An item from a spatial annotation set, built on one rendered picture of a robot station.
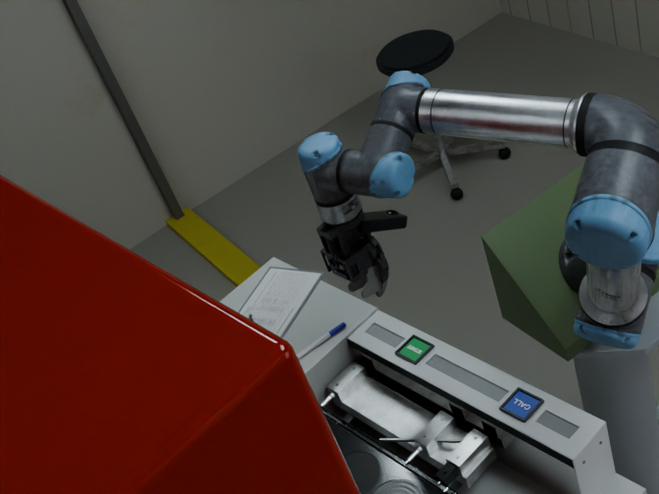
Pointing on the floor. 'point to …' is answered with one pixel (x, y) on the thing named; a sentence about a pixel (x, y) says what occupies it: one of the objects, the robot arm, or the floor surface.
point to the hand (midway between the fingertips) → (380, 288)
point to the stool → (436, 44)
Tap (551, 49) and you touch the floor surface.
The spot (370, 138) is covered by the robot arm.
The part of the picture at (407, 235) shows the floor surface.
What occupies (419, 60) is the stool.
